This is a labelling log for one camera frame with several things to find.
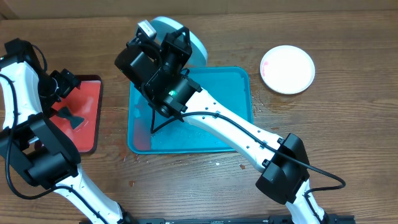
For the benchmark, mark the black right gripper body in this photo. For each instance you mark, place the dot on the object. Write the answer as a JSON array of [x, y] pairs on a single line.
[[179, 58]]

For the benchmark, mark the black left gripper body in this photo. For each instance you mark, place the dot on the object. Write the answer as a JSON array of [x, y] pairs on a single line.
[[53, 86]]

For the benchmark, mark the light blue plate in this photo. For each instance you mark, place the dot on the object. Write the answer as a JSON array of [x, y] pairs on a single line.
[[163, 25]]

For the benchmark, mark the white plate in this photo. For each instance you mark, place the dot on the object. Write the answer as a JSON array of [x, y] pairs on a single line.
[[287, 69]]

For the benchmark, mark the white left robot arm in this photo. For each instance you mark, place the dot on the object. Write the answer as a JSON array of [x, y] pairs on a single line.
[[39, 157]]

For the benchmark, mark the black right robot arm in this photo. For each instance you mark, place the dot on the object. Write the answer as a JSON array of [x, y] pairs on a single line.
[[282, 162]]

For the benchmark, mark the dark red water tray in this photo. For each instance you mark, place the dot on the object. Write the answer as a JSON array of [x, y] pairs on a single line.
[[85, 102]]

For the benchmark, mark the blue plastic tray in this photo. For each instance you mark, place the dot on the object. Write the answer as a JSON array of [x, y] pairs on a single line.
[[230, 86]]

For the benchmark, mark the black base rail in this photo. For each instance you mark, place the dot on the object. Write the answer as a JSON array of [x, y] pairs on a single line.
[[274, 219]]

